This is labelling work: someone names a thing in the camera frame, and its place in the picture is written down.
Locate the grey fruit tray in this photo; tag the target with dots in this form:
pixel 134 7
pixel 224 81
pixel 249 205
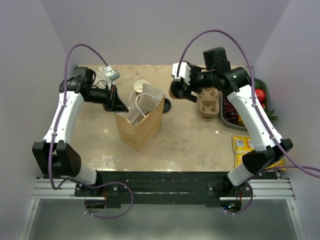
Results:
pixel 265 105

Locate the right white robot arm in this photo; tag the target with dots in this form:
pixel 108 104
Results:
pixel 235 84

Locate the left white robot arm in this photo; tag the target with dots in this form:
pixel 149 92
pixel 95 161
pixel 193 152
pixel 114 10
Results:
pixel 54 154

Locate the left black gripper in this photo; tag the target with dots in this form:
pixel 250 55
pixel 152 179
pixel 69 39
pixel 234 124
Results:
pixel 118 105

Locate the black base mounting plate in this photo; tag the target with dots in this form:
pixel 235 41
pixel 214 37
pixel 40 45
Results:
pixel 165 188

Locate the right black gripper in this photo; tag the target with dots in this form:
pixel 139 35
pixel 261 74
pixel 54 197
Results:
pixel 194 69

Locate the yellow snack packet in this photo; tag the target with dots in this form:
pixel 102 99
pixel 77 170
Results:
pixel 242 145

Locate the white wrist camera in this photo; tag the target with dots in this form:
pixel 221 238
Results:
pixel 111 75
pixel 184 72

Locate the green lime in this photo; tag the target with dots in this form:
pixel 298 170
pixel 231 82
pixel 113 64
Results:
pixel 257 84

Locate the brown paper coffee cup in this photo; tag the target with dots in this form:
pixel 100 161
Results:
pixel 138 86

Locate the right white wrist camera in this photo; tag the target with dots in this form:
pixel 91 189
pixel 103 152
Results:
pixel 184 72

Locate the cardboard cup carrier tray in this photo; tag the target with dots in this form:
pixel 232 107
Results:
pixel 208 103

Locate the brown paper bag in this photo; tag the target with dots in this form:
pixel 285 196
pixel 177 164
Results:
pixel 137 126

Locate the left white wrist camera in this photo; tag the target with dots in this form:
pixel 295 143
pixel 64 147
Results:
pixel 111 75

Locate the dark red grapes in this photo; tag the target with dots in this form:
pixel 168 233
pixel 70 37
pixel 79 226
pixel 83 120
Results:
pixel 229 112

